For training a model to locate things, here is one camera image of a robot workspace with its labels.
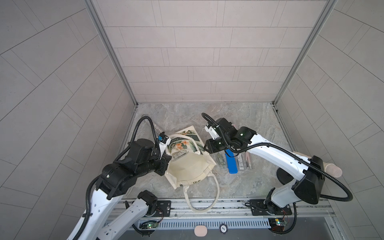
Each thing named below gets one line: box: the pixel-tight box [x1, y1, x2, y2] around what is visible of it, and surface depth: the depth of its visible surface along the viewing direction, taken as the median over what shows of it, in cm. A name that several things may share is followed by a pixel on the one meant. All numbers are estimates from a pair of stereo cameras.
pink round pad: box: [194, 225, 208, 237], surface depth 66 cm
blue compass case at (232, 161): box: [225, 149, 238, 174], surface depth 87 cm
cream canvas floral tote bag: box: [164, 125, 220, 213], surface depth 79 cm
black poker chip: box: [219, 223, 228, 235], surface depth 68 cm
